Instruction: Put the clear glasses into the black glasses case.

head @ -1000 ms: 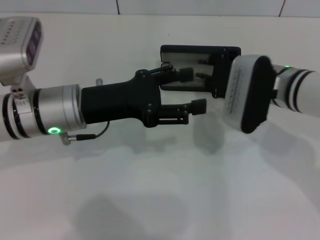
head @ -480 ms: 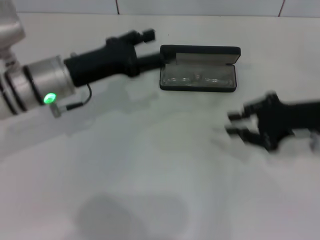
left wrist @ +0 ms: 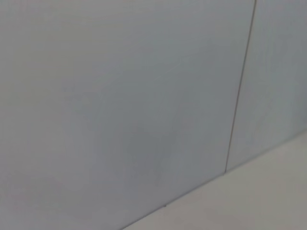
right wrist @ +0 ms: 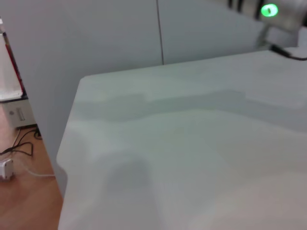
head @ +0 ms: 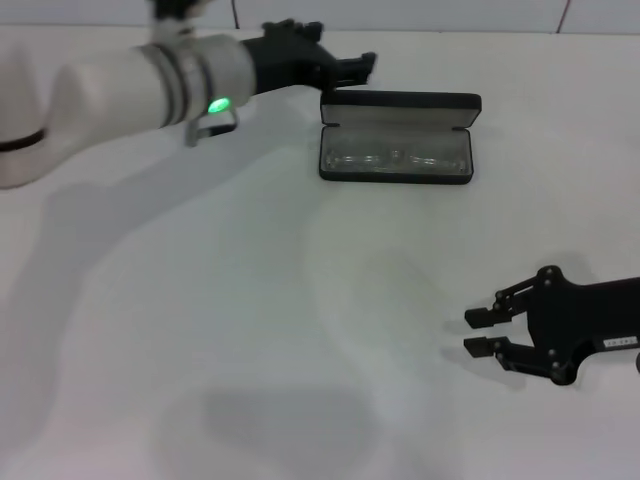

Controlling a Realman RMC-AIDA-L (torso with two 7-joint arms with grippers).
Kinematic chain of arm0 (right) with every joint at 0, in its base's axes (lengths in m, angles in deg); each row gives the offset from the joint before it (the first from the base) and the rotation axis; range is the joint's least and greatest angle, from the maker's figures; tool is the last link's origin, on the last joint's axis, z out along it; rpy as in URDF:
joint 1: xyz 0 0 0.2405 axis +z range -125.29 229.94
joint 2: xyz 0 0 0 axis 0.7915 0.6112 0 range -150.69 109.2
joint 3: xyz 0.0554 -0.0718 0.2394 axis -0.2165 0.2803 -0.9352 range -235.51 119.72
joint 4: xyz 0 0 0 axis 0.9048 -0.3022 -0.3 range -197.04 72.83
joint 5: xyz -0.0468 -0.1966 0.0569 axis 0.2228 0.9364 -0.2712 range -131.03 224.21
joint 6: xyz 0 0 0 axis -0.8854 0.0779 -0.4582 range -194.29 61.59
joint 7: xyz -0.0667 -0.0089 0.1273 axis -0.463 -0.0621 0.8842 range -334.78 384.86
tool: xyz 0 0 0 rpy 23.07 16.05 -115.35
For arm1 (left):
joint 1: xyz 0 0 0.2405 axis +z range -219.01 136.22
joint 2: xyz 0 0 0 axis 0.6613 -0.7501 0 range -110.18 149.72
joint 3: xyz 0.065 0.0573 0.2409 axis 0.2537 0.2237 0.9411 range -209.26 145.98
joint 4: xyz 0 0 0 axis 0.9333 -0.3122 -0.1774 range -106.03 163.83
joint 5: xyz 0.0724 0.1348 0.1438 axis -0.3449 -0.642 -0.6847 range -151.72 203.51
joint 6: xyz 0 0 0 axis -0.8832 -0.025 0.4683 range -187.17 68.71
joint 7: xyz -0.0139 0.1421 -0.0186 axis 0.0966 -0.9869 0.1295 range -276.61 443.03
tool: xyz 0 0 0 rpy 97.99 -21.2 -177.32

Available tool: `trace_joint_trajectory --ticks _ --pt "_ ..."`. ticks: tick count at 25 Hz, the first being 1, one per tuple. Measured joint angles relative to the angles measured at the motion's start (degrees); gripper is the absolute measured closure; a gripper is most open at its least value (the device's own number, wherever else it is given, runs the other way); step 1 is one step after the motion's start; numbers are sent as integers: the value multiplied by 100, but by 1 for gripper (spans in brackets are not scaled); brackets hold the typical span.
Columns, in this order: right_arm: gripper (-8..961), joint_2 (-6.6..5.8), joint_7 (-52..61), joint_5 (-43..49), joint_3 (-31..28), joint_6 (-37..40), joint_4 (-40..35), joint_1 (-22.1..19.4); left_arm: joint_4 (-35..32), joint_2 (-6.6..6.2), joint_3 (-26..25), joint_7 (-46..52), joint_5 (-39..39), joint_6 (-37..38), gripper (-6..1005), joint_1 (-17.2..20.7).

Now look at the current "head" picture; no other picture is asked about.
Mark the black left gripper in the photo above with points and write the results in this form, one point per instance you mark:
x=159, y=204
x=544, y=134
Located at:
x=290, y=62

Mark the black glasses case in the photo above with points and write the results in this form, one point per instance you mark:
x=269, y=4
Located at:
x=395, y=107

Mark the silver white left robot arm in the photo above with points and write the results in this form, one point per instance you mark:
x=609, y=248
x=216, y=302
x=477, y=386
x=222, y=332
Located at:
x=110, y=95

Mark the clear white glasses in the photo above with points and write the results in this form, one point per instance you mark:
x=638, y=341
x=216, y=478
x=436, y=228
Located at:
x=350, y=161

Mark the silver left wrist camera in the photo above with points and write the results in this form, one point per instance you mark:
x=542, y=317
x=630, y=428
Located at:
x=175, y=7

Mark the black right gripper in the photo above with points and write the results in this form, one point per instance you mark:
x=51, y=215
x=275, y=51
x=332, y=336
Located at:
x=575, y=320

